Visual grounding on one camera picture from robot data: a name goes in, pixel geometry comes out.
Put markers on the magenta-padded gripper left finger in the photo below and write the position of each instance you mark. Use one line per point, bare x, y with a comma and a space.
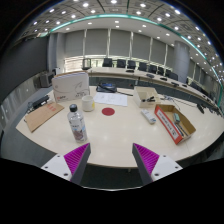
76, 160

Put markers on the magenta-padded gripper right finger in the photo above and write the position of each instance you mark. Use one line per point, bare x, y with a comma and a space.
146, 160

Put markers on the clear plastic water bottle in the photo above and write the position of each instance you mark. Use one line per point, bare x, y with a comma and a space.
77, 125

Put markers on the brown cardboard box red edge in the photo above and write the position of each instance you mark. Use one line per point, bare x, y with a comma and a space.
166, 125

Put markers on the small white carton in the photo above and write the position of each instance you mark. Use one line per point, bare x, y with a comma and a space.
148, 116

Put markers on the black pens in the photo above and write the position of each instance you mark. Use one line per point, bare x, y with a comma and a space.
180, 129

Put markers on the teal small item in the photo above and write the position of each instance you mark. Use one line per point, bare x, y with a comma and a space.
176, 117

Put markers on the brown paper envelope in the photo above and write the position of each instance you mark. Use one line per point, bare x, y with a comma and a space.
43, 116

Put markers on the white ceramic cup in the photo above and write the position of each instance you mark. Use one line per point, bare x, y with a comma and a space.
88, 104

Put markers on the flat round red coaster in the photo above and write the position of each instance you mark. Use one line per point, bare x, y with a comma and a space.
108, 111

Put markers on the white open organizer box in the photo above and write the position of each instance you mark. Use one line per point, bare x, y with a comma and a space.
145, 91

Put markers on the black flat device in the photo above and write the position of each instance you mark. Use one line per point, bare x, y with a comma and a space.
39, 102

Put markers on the white printed paper sheet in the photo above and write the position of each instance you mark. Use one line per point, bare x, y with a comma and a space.
110, 99

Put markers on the white paper ream box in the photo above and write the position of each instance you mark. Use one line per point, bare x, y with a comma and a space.
70, 87

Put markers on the black desk phone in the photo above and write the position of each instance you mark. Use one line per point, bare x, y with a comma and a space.
106, 87

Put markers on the long curved conference desk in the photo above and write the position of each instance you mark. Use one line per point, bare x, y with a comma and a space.
140, 75

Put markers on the row of black office chairs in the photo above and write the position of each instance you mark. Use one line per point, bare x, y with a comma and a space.
121, 63

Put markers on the round ceiling lights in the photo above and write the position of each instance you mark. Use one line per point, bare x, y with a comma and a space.
114, 1

